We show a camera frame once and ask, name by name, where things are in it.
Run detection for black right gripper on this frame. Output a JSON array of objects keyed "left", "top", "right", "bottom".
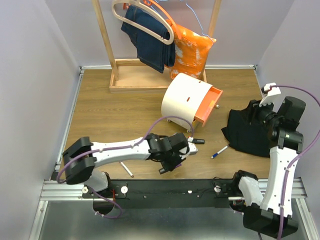
[{"left": 238, "top": 96, "right": 282, "bottom": 129}]

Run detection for black highlighter purple cap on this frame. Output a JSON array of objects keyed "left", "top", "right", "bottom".
[{"left": 158, "top": 163, "right": 182, "bottom": 175}]

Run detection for white marker dark blue cap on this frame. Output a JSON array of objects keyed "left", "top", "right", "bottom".
[{"left": 211, "top": 145, "right": 229, "bottom": 159}]

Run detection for white marker brown cap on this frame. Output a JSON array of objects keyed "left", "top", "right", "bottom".
[{"left": 120, "top": 161, "right": 135, "bottom": 178}]

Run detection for white rounded drawer organizer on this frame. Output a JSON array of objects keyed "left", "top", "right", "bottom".
[{"left": 161, "top": 73, "right": 223, "bottom": 132}]

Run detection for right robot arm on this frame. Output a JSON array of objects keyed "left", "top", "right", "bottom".
[{"left": 230, "top": 96, "right": 306, "bottom": 239}]

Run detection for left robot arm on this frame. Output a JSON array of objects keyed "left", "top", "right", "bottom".
[{"left": 56, "top": 133, "right": 198, "bottom": 198}]

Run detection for black cloth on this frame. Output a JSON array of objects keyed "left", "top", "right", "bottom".
[{"left": 221, "top": 99, "right": 270, "bottom": 158}]

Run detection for black highlighter blue cap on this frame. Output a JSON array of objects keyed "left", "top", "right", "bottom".
[{"left": 192, "top": 138, "right": 205, "bottom": 145}]

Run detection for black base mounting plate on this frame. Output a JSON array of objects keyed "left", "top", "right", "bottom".
[{"left": 82, "top": 178, "right": 251, "bottom": 210}]

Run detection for orange white garment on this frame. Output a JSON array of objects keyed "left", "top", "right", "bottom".
[{"left": 167, "top": 19, "right": 217, "bottom": 79}]

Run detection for wooden clothes rack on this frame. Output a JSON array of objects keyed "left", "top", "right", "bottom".
[{"left": 92, "top": 0, "right": 222, "bottom": 94}]

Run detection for dark blue jeans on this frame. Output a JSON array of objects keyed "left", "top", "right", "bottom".
[{"left": 121, "top": 5, "right": 176, "bottom": 74}]

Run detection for orange clothes hanger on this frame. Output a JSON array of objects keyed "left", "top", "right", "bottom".
[{"left": 143, "top": 0, "right": 185, "bottom": 40}]

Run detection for beige clothes hanger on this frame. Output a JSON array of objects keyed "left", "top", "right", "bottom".
[{"left": 111, "top": 0, "right": 175, "bottom": 46}]

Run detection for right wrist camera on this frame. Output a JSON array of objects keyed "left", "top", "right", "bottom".
[{"left": 259, "top": 82, "right": 281, "bottom": 107}]

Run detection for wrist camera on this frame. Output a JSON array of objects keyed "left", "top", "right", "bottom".
[
  {"left": 259, "top": 82, "right": 281, "bottom": 107},
  {"left": 180, "top": 136, "right": 198, "bottom": 157}
]

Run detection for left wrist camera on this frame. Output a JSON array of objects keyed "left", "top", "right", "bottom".
[{"left": 180, "top": 136, "right": 198, "bottom": 157}]

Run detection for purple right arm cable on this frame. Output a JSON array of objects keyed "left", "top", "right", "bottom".
[{"left": 257, "top": 84, "right": 320, "bottom": 240}]

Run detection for light blue wire hanger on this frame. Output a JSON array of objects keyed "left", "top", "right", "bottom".
[{"left": 179, "top": 0, "right": 210, "bottom": 38}]

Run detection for aluminium frame rail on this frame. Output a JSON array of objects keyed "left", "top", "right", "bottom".
[{"left": 40, "top": 178, "right": 308, "bottom": 201}]

